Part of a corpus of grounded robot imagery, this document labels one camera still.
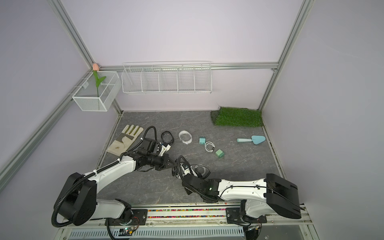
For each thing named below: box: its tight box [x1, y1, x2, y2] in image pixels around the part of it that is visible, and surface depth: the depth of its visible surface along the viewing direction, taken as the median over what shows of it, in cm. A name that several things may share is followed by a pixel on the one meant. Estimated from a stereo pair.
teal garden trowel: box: [236, 135, 266, 145], surface depth 105 cm
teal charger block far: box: [199, 136, 207, 145], surface depth 104 cm
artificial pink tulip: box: [92, 63, 107, 98], surface depth 92 cm
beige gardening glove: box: [106, 124, 144, 157], surface depth 105 cm
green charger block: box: [215, 148, 225, 158], surface depth 96 cm
